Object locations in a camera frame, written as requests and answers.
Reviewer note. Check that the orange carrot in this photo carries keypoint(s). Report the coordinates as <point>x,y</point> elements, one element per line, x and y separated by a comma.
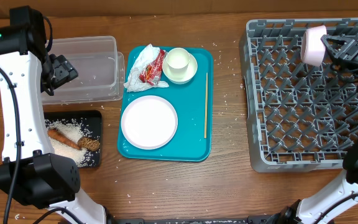
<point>58,136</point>

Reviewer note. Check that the large white plate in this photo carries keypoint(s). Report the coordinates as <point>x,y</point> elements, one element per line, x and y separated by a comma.
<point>149,122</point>

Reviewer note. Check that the clear plastic bin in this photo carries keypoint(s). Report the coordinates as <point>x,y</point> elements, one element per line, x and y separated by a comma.
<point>100,67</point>

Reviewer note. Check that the pile of white rice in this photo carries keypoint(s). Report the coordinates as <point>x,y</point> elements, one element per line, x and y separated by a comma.
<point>73,139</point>

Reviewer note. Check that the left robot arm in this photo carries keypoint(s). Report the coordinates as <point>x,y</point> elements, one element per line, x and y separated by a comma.
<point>30,172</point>

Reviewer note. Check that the white bowl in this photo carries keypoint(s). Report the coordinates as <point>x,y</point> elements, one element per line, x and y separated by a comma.
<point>312,48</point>

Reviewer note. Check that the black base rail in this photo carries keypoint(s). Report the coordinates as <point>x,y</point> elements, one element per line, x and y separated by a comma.
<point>253,219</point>

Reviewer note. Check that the black plastic tray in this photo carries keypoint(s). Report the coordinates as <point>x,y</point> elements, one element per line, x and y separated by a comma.
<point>92,118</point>

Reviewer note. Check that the white cup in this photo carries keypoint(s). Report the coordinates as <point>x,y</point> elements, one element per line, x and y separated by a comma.
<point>178,60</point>

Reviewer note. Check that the white saucer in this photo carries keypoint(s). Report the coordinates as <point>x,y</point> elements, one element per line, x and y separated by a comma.
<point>186,76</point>

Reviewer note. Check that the wooden chopstick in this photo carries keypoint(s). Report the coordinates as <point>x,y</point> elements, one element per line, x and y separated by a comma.
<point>206,108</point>

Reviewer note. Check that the crumpled white napkin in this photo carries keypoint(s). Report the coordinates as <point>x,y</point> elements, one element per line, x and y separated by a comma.
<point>133,83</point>

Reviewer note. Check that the teal serving tray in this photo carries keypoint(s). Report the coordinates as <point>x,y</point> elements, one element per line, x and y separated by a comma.
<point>188,143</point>

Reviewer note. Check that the red snack wrapper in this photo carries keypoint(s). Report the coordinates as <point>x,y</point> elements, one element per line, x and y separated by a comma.
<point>151,74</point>

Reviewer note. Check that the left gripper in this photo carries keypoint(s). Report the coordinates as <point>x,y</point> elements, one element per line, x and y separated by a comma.
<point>65,71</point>

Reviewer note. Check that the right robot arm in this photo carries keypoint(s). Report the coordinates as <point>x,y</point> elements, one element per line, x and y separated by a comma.
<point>342,192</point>

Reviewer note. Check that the grey dishwasher rack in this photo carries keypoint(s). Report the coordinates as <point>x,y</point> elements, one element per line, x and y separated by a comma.
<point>299,117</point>

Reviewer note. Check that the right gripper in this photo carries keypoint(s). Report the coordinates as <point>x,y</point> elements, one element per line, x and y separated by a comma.
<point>347,50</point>

